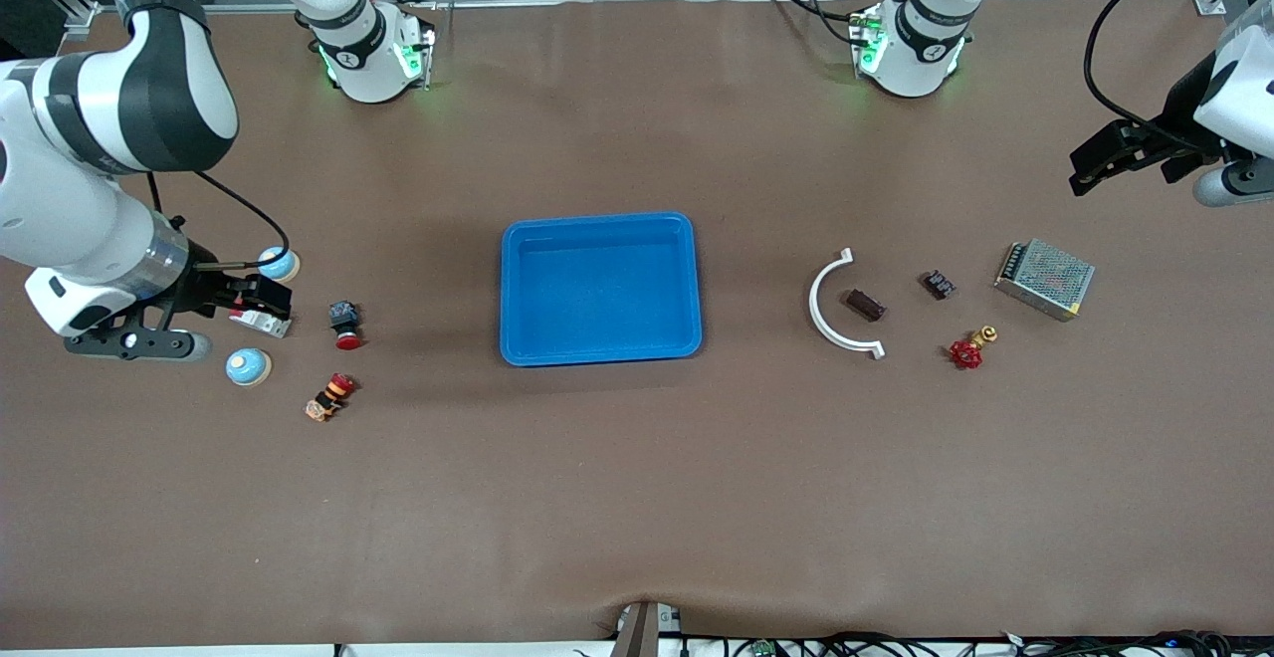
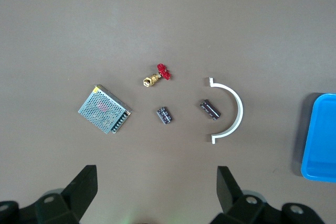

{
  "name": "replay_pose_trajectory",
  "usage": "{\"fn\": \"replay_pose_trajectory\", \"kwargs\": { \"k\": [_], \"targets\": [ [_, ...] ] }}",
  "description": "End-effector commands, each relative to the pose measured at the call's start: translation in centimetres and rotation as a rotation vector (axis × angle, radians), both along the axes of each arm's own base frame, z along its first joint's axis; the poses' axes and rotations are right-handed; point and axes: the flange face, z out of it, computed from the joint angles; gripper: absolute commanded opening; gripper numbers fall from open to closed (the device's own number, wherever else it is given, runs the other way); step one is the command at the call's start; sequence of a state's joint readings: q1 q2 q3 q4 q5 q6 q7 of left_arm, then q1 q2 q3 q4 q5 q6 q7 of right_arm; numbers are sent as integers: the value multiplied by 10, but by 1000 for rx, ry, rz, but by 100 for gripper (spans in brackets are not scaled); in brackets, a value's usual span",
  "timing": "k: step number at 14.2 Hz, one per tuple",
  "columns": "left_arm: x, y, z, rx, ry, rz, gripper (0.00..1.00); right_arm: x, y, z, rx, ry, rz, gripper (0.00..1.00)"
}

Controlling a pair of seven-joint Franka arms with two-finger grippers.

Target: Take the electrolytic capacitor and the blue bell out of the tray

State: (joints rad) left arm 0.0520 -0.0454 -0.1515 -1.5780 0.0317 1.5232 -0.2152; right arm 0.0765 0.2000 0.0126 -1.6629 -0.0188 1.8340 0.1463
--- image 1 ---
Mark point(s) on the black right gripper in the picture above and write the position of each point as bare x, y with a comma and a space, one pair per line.
202, 286

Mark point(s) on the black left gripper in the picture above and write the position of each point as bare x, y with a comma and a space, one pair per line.
1181, 111

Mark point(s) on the blue round bell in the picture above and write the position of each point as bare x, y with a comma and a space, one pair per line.
248, 367
280, 263

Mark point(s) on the small black relay block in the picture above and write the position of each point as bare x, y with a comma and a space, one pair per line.
939, 285

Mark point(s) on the long dark brown capacitor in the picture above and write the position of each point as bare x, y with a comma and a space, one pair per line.
865, 305

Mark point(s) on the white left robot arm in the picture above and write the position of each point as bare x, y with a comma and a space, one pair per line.
921, 50

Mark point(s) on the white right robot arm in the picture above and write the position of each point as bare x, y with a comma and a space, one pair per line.
60, 219

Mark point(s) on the white red circuit breaker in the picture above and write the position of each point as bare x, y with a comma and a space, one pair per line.
264, 325

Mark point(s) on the black red emergency stop button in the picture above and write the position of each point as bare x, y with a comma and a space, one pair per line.
345, 324

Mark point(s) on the metal mesh power supply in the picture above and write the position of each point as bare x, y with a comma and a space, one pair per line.
1045, 279

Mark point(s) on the red valve with brass fitting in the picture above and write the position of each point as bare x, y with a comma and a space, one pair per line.
964, 353

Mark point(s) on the blue plastic tray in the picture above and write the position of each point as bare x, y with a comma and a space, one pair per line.
597, 289

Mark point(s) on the brown table mat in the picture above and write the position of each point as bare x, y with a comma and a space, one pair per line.
637, 498

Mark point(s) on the white curved plastic bracket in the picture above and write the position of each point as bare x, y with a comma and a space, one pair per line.
814, 304

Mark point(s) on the metal clamp bracket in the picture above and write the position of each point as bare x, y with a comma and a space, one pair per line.
642, 629

